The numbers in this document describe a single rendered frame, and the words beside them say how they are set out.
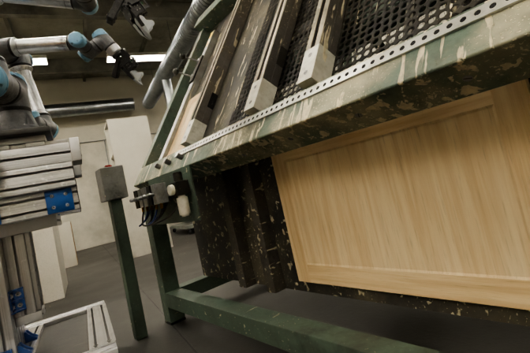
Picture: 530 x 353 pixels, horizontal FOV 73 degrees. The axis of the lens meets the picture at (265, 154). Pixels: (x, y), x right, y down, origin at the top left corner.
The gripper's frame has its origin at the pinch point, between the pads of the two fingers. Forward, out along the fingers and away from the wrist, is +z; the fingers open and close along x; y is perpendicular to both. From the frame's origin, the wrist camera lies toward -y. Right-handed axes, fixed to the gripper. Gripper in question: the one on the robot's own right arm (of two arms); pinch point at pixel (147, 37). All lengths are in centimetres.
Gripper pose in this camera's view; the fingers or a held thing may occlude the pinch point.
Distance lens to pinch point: 153.5
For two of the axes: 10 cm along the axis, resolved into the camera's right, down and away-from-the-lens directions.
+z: 5.9, 7.9, 1.6
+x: -4.5, 1.6, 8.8
